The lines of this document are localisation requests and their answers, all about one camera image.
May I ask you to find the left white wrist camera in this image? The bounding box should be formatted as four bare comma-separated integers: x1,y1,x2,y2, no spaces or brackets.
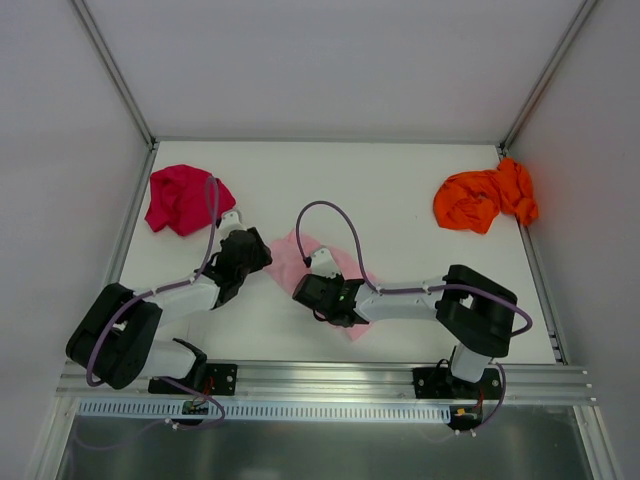
217,209,245,238

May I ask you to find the front aluminium rail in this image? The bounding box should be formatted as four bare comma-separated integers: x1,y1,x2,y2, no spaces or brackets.
55,357,597,405

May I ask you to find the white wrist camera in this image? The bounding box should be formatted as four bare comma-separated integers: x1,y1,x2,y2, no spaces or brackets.
304,245,342,279
217,209,245,238

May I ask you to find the aluminium frame post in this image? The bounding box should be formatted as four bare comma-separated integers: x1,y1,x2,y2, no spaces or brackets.
68,0,156,150
498,0,601,154

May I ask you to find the right aluminium frame post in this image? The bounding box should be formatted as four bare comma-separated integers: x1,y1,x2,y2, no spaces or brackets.
498,0,601,154

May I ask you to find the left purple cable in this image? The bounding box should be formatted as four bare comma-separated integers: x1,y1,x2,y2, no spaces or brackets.
85,175,226,431

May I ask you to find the magenta t shirt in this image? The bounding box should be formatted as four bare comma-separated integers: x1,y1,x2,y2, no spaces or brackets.
145,164,211,237

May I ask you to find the orange t shirt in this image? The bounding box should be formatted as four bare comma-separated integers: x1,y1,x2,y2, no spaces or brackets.
433,157,539,235

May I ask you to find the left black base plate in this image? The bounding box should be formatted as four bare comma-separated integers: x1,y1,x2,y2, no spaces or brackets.
147,360,238,396

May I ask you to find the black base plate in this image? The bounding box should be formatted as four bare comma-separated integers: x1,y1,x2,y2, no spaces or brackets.
147,360,238,396
411,365,503,401

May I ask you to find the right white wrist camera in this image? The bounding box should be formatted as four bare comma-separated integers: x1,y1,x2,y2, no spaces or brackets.
304,245,342,279

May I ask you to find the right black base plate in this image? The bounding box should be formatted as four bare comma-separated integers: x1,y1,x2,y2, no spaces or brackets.
411,365,503,401

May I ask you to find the white slotted cable duct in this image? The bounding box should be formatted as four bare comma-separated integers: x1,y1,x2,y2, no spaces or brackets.
77,398,451,425

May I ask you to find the left aluminium frame post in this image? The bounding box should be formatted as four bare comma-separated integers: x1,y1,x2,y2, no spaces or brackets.
68,0,156,150

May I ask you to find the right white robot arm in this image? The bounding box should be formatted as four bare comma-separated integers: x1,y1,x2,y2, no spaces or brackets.
292,265,521,397

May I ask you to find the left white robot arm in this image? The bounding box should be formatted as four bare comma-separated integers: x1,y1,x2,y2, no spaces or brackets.
65,227,272,393

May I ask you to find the pink t shirt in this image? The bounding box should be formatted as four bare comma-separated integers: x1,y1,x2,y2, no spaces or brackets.
266,230,371,341

